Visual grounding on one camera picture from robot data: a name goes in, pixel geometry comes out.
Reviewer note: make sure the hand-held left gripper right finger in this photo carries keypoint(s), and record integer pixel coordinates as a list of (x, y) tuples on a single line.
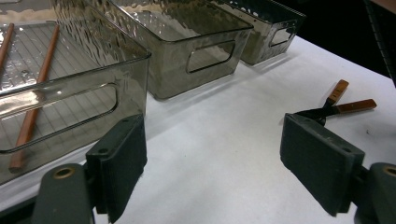
[(317, 161)]

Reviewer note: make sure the smoky clear plastic bin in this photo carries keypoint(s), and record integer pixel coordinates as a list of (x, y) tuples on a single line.
[(174, 71), (261, 46), (93, 93)]

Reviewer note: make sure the brown wooden chopstick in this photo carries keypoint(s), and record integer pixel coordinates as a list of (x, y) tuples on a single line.
[(6, 46), (31, 121)]

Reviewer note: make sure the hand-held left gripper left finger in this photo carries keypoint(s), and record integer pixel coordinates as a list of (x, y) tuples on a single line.
[(120, 161)]

